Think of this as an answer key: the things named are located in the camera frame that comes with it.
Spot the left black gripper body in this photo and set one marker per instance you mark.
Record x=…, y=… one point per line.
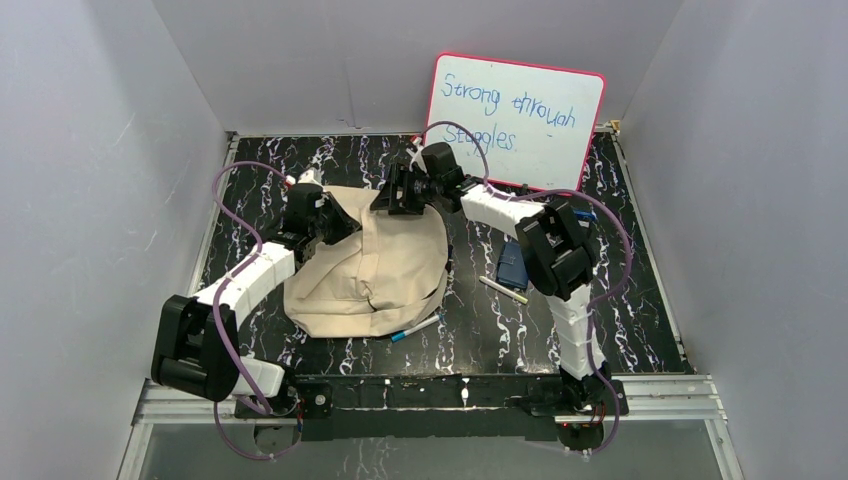
x=341, y=221

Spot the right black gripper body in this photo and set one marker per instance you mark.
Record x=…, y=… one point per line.
x=417, y=189

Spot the beige canvas backpack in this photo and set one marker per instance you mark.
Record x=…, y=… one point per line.
x=387, y=277

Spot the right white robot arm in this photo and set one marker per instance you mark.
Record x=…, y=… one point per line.
x=555, y=249

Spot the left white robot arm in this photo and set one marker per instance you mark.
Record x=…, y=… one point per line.
x=196, y=349

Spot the pink framed whiteboard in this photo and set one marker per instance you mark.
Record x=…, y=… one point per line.
x=515, y=123

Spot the white marker pale cap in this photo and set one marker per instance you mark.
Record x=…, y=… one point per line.
x=503, y=290

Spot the white marker blue cap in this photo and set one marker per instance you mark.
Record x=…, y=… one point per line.
x=436, y=318

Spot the blue black stapler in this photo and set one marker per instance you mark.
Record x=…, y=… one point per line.
x=586, y=219

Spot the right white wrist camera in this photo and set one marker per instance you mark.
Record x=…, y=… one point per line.
x=415, y=154

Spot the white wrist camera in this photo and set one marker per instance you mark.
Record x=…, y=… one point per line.
x=415, y=154
x=311, y=177

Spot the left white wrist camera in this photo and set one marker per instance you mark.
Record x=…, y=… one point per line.
x=311, y=177

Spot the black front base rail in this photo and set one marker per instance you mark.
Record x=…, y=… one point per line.
x=527, y=406

